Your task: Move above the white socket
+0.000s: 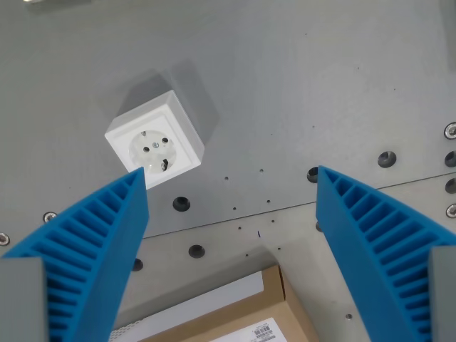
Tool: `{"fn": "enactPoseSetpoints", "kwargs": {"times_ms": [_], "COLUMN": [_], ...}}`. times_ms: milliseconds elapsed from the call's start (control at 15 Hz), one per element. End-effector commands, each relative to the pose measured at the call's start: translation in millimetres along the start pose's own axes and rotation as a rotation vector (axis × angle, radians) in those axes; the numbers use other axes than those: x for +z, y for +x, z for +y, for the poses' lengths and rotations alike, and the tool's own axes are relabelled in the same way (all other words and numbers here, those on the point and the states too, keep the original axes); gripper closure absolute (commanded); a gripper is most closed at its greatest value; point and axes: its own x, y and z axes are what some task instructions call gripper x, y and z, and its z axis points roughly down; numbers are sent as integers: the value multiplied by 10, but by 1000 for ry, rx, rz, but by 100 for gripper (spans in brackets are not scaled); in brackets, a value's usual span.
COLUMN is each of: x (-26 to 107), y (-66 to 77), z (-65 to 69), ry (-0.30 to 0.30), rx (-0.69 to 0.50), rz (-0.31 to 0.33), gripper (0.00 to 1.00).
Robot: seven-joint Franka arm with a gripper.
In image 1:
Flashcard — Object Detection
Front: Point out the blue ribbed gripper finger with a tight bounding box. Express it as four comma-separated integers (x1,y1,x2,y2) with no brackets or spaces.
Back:
0,166,149,342
315,165,456,342

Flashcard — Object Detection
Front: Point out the white perforated metal piece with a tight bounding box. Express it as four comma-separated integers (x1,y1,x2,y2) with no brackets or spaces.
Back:
109,319,144,342

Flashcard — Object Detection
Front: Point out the brown cardboard box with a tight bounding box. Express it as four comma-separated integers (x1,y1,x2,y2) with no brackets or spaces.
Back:
140,264,321,342

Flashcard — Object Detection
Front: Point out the light grey flat sheet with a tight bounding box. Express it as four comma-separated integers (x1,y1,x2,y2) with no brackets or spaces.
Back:
115,272,265,331

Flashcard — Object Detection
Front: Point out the white barcode label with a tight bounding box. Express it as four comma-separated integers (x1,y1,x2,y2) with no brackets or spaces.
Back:
212,317,278,342

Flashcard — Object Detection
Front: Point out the white wall socket box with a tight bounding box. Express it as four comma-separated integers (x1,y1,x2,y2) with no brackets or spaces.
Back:
104,90,206,191

